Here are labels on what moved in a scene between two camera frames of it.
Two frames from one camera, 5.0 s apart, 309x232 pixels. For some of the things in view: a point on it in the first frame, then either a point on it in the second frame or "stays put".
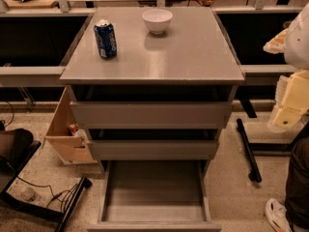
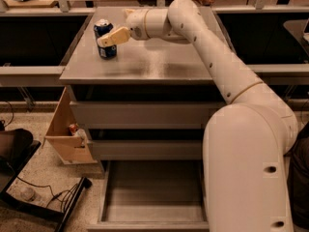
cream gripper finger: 276,44 to 120,36
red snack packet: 73,128 stays put
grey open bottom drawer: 154,195 stays put
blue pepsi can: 105,39 stays put
